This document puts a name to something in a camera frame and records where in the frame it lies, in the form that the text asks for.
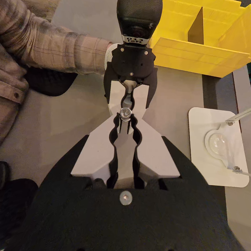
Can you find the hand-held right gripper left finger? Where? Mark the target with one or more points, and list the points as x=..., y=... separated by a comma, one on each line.
x=94, y=155

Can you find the person's left forearm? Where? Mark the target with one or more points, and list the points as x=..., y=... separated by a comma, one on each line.
x=58, y=51

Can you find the person's left hand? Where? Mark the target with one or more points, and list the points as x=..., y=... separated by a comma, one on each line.
x=108, y=55

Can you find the person's plaid shirt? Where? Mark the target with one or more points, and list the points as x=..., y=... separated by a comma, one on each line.
x=9, y=98

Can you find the steel bolt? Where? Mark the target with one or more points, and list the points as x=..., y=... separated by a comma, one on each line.
x=125, y=113

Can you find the clear round stand mount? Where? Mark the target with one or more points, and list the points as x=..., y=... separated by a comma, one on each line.
x=217, y=143

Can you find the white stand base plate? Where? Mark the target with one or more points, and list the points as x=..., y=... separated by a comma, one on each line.
x=198, y=166

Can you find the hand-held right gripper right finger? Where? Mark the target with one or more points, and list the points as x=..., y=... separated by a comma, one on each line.
x=156, y=155

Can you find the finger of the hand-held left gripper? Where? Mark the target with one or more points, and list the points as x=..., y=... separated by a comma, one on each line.
x=141, y=98
x=115, y=94

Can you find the yellow plastic storage bin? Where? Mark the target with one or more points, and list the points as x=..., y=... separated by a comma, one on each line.
x=196, y=56

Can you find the steel hex nut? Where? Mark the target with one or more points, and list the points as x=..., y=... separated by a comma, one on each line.
x=121, y=113

